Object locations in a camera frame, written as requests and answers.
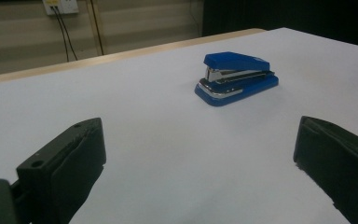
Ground black wall cable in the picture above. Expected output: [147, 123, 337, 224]
[54, 6, 79, 62]
[89, 0, 104, 56]
[49, 6, 71, 63]

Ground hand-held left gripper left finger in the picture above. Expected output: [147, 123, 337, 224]
[16, 117, 107, 224]

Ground white wall socket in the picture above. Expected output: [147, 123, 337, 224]
[42, 0, 80, 16]

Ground blue stapler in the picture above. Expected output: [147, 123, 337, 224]
[194, 51, 280, 107]

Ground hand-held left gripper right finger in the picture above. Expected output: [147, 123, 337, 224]
[293, 116, 358, 224]

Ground white table sheet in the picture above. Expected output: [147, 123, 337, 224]
[0, 27, 358, 224]

